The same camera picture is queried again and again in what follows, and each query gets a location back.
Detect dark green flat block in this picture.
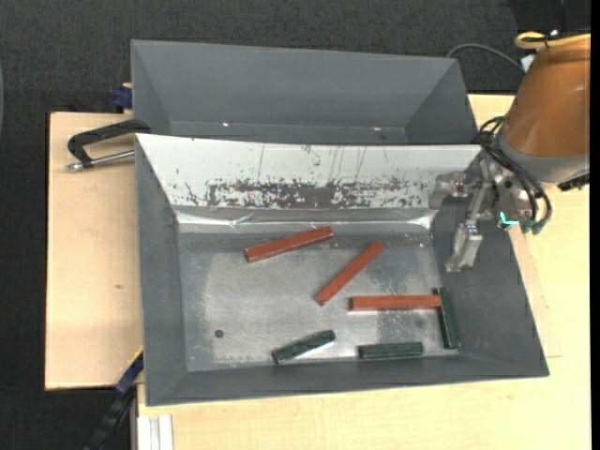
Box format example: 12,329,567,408
357,341,425,360
431,286,462,351
270,329,337,366

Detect grey metal bin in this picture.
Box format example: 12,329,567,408
129,38,550,407

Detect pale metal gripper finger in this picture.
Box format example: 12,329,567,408
429,171,473,211
443,219,484,274

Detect red-brown flat block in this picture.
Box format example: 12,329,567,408
244,225,335,264
314,240,385,308
348,293,443,312

